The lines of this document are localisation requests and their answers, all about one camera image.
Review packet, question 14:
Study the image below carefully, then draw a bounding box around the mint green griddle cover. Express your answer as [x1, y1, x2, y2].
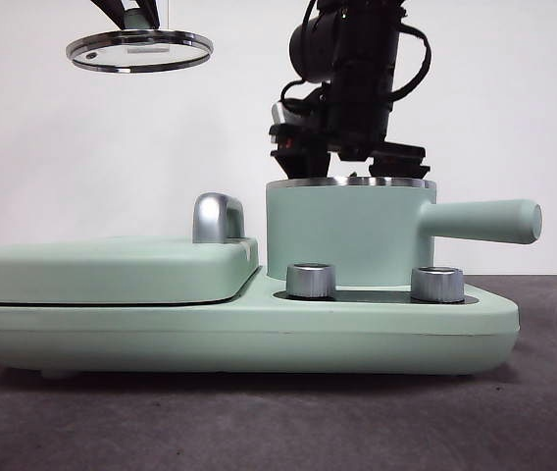
[0, 235, 261, 306]

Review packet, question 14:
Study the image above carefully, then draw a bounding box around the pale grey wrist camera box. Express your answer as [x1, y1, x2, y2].
[270, 100, 300, 130]

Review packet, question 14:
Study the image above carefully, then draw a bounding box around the mint green breakfast machine base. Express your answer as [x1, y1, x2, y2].
[0, 283, 521, 382]

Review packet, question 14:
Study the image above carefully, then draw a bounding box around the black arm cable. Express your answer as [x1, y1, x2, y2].
[390, 19, 433, 99]

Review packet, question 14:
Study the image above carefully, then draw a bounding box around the mint green handled steamer pot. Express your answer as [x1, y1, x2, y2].
[264, 176, 543, 289]

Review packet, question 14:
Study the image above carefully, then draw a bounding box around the silver griddle cover handle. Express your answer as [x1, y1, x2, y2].
[192, 192, 248, 245]

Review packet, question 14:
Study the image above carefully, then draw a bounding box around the glass lid with green knob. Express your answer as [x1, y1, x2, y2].
[66, 7, 214, 75]

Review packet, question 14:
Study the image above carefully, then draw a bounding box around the silver control knob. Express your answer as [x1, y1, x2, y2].
[410, 266, 465, 302]
[285, 263, 337, 299]

